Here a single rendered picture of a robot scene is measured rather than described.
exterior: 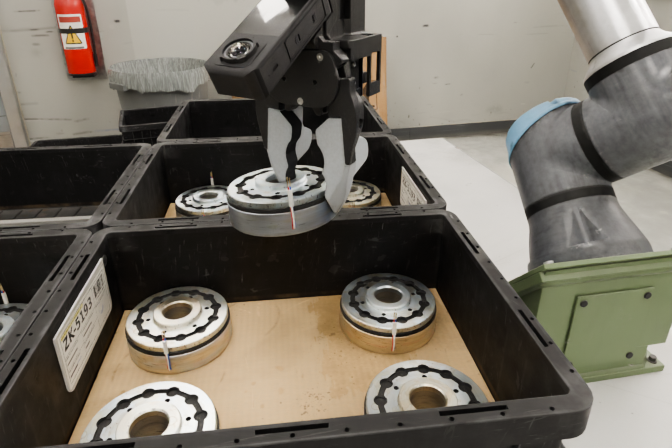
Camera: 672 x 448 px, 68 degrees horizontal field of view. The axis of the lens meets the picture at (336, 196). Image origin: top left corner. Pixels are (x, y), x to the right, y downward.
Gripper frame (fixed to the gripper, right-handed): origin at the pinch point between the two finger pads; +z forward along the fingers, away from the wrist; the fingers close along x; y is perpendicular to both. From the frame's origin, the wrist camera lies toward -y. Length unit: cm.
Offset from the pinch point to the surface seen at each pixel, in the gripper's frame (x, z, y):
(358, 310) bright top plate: -3.5, 13.7, 3.5
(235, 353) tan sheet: 5.9, 16.6, -5.5
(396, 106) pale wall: 123, 73, 306
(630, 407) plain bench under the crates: -31.3, 29.8, 22.1
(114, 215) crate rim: 24.6, 6.5, -3.2
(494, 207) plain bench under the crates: -3, 30, 71
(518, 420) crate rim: -21.5, 6.9, -9.4
